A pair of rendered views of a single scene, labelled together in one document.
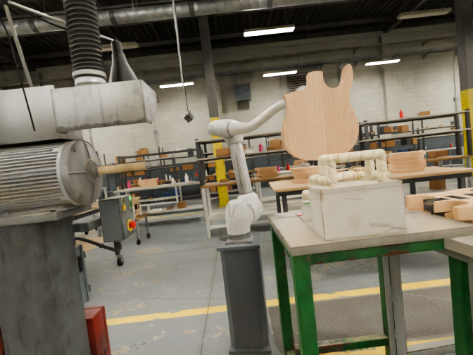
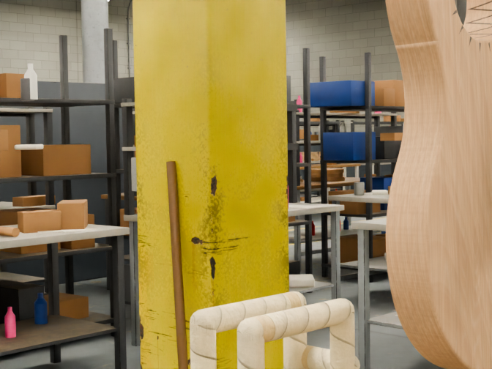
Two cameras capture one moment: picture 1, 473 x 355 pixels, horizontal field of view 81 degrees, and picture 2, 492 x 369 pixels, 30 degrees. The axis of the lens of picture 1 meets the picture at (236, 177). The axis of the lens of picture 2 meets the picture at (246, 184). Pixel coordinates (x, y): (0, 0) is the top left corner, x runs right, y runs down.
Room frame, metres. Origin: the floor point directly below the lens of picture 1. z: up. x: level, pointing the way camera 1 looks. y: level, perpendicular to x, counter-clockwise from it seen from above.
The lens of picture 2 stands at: (1.73, -1.24, 1.42)
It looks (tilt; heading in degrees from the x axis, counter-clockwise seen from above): 3 degrees down; 134
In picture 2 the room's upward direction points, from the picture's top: 1 degrees counter-clockwise
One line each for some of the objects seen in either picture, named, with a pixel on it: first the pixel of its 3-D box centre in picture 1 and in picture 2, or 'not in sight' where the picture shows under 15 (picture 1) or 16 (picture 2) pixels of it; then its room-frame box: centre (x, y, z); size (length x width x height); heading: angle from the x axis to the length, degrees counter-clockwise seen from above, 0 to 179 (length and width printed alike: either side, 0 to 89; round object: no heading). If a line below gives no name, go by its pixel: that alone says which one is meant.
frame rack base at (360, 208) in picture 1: (354, 207); not in sight; (0.96, -0.40, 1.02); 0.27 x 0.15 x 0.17; 91
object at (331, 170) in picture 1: (331, 173); (294, 337); (0.92, -0.32, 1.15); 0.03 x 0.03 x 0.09
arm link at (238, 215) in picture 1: (237, 215); not in sight; (1.84, 0.02, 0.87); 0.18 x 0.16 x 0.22; 151
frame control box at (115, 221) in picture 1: (102, 225); not in sight; (1.31, 0.67, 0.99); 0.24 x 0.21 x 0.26; 91
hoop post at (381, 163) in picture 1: (381, 167); (203, 360); (0.92, -0.49, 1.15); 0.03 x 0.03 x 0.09
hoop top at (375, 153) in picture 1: (355, 156); (250, 312); (0.92, -0.40, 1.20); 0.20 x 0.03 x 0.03; 90
